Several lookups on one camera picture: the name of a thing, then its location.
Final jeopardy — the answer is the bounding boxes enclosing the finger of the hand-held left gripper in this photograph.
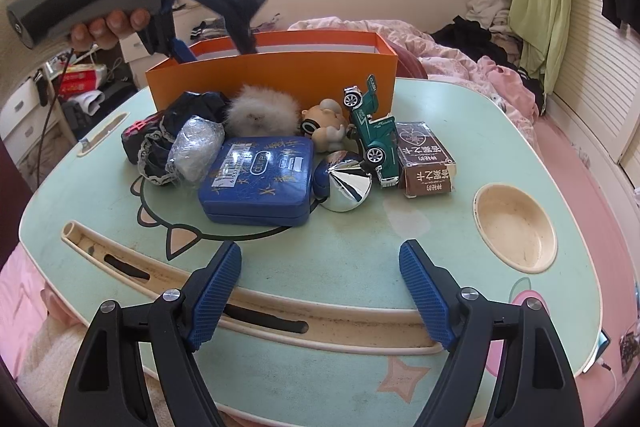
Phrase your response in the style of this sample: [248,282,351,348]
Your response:
[140,13,197,64]

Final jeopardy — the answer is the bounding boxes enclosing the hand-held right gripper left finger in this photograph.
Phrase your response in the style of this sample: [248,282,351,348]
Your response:
[57,241,243,427]

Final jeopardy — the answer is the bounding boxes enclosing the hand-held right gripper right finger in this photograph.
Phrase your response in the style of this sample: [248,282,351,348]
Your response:
[398,239,583,427]

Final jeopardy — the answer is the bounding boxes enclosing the orange cardboard box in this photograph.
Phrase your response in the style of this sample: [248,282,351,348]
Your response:
[145,31,400,124]

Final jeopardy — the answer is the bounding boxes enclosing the black lace garment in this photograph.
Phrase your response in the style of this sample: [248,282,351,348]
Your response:
[121,91,232,188]

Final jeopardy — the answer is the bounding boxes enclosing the beige fluffy pompom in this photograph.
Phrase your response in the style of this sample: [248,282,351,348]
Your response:
[223,83,303,139]

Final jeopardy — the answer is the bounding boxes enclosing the blue tin case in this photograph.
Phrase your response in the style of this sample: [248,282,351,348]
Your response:
[197,136,316,228]

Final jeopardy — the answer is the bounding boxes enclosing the brown printed carton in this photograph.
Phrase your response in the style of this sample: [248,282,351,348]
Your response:
[395,121,458,199]

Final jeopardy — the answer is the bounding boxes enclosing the small doll figurine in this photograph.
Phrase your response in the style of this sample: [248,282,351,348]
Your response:
[299,98,352,154]

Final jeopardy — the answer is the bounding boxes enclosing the red tissue pack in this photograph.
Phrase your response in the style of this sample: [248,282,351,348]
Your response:
[59,63,109,101]

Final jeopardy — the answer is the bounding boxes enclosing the mint green desk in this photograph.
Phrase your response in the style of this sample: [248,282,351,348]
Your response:
[19,77,615,427]

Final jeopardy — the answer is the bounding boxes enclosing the clear plastic wrapped bundle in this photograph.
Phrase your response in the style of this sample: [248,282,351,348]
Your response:
[166,116,226,184]

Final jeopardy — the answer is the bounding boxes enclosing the shiny chrome cone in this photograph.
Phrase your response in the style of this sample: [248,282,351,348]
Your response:
[312,150,374,213]

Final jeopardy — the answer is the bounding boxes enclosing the white drawer cabinet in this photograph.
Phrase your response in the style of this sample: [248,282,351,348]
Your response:
[0,82,52,160]

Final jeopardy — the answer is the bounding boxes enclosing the green toy car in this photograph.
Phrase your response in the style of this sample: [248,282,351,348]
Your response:
[342,74,402,189]

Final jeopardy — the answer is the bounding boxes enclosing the pink quilt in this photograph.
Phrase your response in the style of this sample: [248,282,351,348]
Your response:
[287,18,547,120]

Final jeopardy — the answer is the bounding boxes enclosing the pile of black clothes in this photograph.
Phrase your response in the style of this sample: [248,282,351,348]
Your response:
[430,17,509,62]

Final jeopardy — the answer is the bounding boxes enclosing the pile of white clothes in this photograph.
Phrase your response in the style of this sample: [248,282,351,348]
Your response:
[465,0,515,34]

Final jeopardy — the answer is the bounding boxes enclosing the black cable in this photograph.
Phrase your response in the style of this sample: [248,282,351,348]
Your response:
[34,49,77,188]

